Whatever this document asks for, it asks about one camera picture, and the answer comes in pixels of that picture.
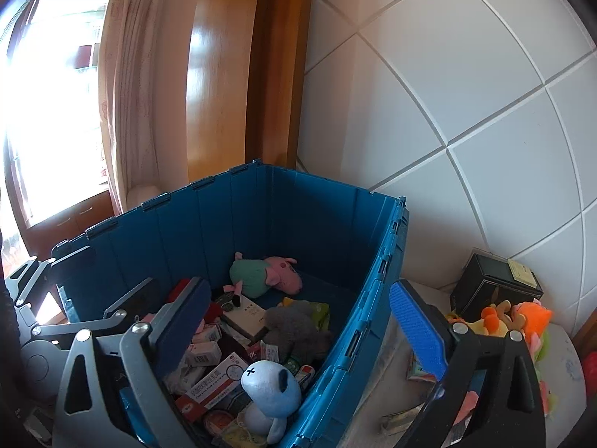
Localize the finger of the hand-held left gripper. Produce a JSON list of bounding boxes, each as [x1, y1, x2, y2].
[[4, 245, 97, 318], [28, 277, 157, 351]]

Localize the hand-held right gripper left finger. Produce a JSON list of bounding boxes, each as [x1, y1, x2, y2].
[[52, 276, 213, 448]]

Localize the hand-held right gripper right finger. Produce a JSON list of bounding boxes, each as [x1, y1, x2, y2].
[[389, 280, 546, 448]]

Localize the blue felt storage bin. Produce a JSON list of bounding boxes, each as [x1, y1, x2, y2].
[[50, 159, 410, 448]]

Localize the small green red packet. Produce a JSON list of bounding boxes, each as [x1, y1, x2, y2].
[[406, 352, 439, 382]]

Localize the wooden cabinet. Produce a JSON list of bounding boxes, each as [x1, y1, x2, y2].
[[22, 190, 118, 244]]

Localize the pile of medicine boxes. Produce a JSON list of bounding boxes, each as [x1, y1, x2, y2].
[[165, 280, 318, 448]]

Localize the yellow plush toy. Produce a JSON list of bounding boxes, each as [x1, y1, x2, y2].
[[447, 303, 514, 337]]

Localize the black box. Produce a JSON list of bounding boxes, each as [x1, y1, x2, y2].
[[450, 253, 544, 323]]

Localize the pig plush with green shirt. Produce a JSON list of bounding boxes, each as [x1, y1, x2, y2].
[[223, 252, 303, 298]]

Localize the green snack packet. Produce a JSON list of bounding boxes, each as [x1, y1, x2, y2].
[[284, 299, 330, 328]]

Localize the light blue plush toy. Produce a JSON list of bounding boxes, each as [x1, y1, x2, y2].
[[240, 360, 303, 445]]

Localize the orange plush toy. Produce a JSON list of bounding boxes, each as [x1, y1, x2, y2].
[[512, 299, 559, 414]]

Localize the grey plush toy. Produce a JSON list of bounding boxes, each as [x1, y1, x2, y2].
[[263, 299, 333, 360]]

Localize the window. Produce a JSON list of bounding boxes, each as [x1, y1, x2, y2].
[[0, 0, 113, 231]]

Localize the pale curtain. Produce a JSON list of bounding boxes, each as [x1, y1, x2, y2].
[[96, 0, 206, 213]]

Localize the wooden trim post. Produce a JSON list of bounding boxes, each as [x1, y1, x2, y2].
[[573, 320, 597, 360]]

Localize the wooden door frame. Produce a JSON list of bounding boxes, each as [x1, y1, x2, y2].
[[187, 0, 316, 173]]

